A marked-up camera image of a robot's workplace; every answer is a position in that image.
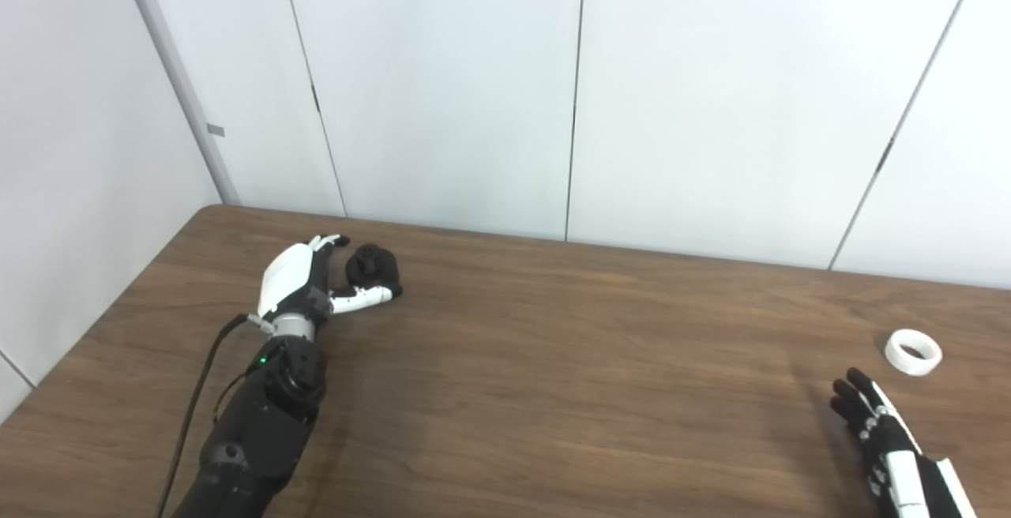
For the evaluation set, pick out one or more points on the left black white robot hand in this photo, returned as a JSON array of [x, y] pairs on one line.
[[286, 277]]

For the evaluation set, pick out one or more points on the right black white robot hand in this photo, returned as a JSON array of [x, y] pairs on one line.
[[896, 463]]

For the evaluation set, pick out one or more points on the round black part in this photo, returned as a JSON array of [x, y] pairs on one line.
[[375, 265]]

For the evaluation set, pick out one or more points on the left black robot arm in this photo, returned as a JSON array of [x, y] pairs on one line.
[[261, 423]]

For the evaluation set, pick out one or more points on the small grey wall tag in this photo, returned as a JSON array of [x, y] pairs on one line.
[[216, 129]]

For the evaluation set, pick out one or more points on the grey wall corner strip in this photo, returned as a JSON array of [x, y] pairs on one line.
[[178, 84]]

